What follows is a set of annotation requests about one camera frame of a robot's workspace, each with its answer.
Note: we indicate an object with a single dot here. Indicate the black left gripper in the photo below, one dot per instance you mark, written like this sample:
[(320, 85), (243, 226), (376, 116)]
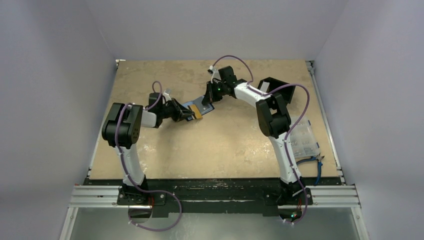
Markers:
[(183, 113)]

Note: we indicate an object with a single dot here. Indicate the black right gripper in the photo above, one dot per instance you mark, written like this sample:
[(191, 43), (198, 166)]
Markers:
[(209, 94)]

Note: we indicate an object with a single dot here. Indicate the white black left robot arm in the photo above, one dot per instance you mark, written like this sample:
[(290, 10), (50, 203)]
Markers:
[(121, 130)]

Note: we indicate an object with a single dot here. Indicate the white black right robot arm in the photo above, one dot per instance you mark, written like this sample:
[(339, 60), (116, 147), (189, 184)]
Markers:
[(273, 119)]

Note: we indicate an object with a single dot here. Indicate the clear plastic screw box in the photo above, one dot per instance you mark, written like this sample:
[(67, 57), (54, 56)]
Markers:
[(303, 141)]

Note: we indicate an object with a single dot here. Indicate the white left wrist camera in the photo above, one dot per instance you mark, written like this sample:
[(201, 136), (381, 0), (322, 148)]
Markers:
[(166, 94)]

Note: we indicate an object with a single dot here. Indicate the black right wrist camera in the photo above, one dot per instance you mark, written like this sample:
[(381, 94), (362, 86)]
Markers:
[(224, 74)]

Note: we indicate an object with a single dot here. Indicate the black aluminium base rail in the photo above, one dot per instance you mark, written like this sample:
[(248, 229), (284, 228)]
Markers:
[(214, 196)]

